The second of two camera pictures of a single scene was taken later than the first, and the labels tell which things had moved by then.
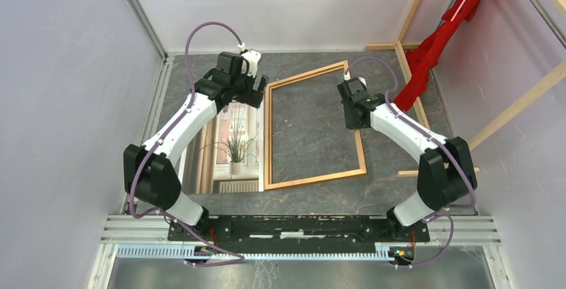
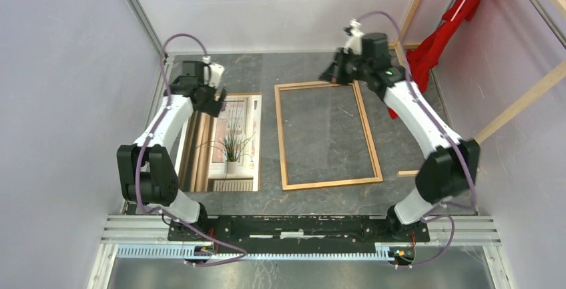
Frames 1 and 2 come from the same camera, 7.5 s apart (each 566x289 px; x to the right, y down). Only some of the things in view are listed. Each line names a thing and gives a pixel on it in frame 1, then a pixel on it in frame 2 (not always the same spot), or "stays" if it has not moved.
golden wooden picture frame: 267,131 → 328,184
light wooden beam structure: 400,46 stays
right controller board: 403,255 stays
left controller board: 203,251 stays
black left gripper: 253,97 → 212,107
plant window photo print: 225,153 stays
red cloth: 422,59 stays
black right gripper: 350,124 → 334,73
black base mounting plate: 301,229 stays
